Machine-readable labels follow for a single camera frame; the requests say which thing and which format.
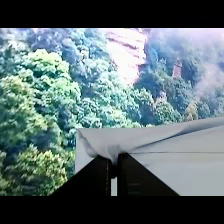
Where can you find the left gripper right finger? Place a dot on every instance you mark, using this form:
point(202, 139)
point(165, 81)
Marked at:
point(140, 180)

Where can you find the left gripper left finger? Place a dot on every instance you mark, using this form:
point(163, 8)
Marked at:
point(91, 180)

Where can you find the grey garment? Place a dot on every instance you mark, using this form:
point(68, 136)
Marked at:
point(186, 160)

